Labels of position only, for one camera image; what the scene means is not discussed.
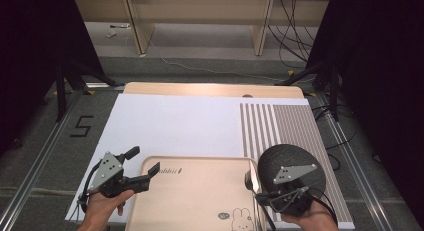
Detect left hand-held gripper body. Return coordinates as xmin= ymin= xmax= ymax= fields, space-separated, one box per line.
xmin=88 ymin=151 xmax=151 ymax=199

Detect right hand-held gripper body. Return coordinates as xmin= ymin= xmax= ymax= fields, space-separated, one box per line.
xmin=265 ymin=162 xmax=318 ymax=216

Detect black round plate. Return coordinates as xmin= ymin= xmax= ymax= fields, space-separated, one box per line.
xmin=256 ymin=143 xmax=327 ymax=213

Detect beige tray with rabbit print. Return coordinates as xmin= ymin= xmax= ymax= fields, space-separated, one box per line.
xmin=124 ymin=155 xmax=268 ymax=231

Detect person's left hand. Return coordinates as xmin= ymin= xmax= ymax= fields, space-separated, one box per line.
xmin=81 ymin=189 xmax=136 ymax=225

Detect person's right hand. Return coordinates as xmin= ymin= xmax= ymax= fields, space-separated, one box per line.
xmin=281 ymin=200 xmax=340 ymax=231

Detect white board sheet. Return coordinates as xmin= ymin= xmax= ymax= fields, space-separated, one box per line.
xmin=64 ymin=92 xmax=356 ymax=231

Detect striped beige placemat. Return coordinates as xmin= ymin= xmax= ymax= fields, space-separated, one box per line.
xmin=239 ymin=102 xmax=355 ymax=224

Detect black metal stand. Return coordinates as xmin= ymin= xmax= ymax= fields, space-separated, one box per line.
xmin=54 ymin=58 xmax=126 ymax=123
xmin=274 ymin=60 xmax=341 ymax=122

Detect black curtain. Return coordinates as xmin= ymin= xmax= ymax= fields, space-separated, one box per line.
xmin=305 ymin=0 xmax=424 ymax=225
xmin=0 ymin=0 xmax=105 ymax=155

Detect beige wooden desk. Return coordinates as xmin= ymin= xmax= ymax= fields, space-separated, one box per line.
xmin=73 ymin=0 xmax=331 ymax=57

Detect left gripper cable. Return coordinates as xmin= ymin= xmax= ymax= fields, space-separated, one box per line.
xmin=76 ymin=158 xmax=103 ymax=223

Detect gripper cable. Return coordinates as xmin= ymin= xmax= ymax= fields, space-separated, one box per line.
xmin=76 ymin=158 xmax=103 ymax=223
xmin=270 ymin=186 xmax=338 ymax=226

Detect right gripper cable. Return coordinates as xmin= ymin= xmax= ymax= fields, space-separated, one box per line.
xmin=270 ymin=186 xmax=338 ymax=226

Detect black floor cables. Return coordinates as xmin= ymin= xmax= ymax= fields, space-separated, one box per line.
xmin=311 ymin=103 xmax=360 ymax=173

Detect aluminium floor rail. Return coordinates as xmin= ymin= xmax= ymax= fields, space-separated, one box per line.
xmin=316 ymin=91 xmax=396 ymax=231
xmin=0 ymin=90 xmax=85 ymax=231

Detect short aluminium cross rail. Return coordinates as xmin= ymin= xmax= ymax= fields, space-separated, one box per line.
xmin=85 ymin=82 xmax=125 ymax=91

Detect white floor cable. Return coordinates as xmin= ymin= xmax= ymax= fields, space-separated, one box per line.
xmin=125 ymin=33 xmax=292 ymax=84

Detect bundle of black cables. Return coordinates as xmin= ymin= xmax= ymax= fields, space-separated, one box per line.
xmin=267 ymin=0 xmax=318 ymax=71

